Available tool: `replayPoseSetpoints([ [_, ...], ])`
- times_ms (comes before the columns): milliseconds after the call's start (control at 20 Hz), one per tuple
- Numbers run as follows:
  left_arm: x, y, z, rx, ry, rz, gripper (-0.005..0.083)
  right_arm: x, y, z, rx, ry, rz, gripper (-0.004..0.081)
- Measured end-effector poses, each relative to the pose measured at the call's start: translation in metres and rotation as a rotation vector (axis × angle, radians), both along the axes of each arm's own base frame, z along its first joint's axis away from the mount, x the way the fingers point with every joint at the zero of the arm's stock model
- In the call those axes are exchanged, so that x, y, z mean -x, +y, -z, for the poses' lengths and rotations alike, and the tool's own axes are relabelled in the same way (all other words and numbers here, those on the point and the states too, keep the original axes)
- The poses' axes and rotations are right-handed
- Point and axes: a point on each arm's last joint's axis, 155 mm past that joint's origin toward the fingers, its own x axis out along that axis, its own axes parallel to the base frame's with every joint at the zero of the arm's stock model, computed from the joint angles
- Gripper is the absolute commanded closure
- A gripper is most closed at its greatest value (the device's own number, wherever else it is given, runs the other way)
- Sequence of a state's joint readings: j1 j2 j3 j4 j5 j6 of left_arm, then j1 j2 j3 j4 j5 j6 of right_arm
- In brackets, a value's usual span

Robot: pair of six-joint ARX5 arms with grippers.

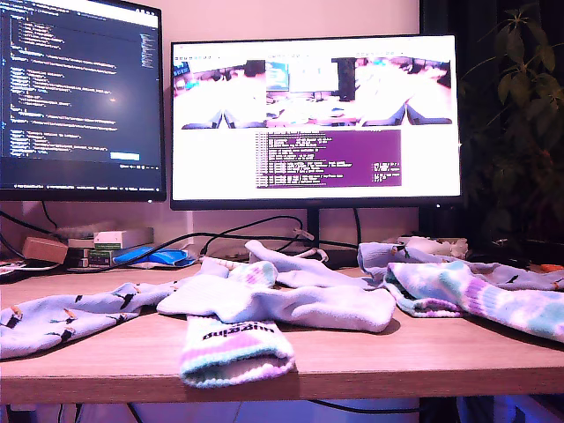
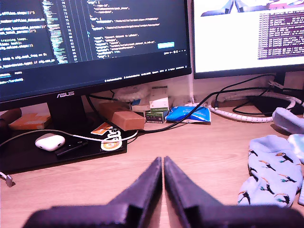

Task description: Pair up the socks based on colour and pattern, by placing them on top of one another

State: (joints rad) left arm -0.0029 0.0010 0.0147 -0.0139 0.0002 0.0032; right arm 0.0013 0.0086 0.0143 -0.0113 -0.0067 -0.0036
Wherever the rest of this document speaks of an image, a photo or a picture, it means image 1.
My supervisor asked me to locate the grey flat box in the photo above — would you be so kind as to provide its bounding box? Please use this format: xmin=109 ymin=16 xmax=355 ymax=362
xmin=122 ymin=226 xmax=155 ymax=248

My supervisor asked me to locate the plain white sock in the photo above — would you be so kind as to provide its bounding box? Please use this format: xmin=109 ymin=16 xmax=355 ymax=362
xmin=244 ymin=240 xmax=381 ymax=290
xmin=156 ymin=273 xmax=397 ymax=334

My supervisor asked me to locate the black flat case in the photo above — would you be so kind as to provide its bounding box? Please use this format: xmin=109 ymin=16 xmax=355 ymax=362
xmin=465 ymin=249 xmax=532 ymax=268

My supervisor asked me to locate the black cable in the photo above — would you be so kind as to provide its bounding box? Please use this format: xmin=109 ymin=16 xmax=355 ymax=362
xmin=41 ymin=201 xmax=60 ymax=231
xmin=308 ymin=398 xmax=422 ymax=416
xmin=200 ymin=233 xmax=360 ymax=256
xmin=0 ymin=210 xmax=56 ymax=236
xmin=65 ymin=214 xmax=306 ymax=273

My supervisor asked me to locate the pale blue bird-print sock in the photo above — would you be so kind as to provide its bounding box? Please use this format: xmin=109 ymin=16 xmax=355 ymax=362
xmin=357 ymin=241 xmax=564 ymax=292
xmin=0 ymin=280 xmax=191 ymax=360

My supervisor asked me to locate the white box with green label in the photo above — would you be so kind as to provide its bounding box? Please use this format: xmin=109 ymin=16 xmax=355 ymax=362
xmin=93 ymin=230 xmax=126 ymax=250

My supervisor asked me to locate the dark code monitor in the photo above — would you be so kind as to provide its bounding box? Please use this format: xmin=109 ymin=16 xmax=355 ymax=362
xmin=0 ymin=0 xmax=167 ymax=203

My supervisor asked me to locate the bright screen monitor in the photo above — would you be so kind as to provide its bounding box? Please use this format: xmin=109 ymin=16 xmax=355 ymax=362
xmin=169 ymin=33 xmax=464 ymax=211

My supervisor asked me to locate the green potted plant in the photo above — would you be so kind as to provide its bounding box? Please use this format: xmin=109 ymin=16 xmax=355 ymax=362
xmin=457 ymin=2 xmax=564 ymax=265

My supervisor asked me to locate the dark printed mat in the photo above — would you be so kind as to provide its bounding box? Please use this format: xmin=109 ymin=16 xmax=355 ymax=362
xmin=0 ymin=258 xmax=61 ymax=284

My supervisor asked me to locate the white game controller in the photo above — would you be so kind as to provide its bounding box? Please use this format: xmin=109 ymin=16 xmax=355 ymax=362
xmin=397 ymin=235 xmax=469 ymax=259

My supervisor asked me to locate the blue pouch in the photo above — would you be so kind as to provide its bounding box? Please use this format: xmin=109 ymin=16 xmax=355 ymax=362
xmin=113 ymin=246 xmax=197 ymax=268

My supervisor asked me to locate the stack of small boxes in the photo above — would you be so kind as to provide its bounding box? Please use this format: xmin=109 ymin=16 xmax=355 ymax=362
xmin=67 ymin=237 xmax=116 ymax=269

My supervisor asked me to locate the pastel tie-dye sock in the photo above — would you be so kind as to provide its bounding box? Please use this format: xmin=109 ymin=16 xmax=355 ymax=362
xmin=179 ymin=260 xmax=296 ymax=389
xmin=383 ymin=259 xmax=564 ymax=344

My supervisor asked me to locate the small tan box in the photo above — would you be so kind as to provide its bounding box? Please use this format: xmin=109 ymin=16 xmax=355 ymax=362
xmin=21 ymin=236 xmax=70 ymax=264

